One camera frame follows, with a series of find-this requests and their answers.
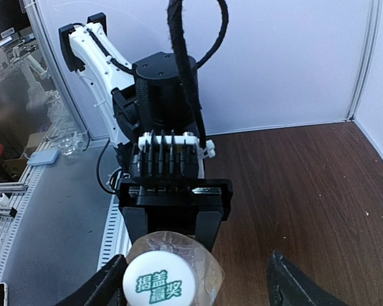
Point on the light blue box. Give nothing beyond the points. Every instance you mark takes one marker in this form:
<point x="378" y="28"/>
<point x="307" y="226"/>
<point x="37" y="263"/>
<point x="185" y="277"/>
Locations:
<point x="42" y="158"/>

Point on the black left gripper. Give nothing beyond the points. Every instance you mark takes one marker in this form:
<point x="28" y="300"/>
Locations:
<point x="167" y="170"/>

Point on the amber tea bottle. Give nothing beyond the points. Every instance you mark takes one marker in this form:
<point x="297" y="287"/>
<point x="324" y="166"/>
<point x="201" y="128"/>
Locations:
<point x="208" y="271"/>

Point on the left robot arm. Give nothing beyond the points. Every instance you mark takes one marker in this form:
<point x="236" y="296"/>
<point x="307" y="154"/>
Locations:
<point x="153" y="130"/>

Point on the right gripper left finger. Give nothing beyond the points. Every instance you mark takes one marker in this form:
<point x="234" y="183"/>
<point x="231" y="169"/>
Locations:
<point x="103" y="288"/>

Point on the white tea bottle cap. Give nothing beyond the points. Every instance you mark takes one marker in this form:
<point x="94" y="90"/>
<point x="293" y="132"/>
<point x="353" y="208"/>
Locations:
<point x="159" y="278"/>

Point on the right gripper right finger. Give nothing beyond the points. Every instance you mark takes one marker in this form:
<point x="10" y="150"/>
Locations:
<point x="288" y="285"/>

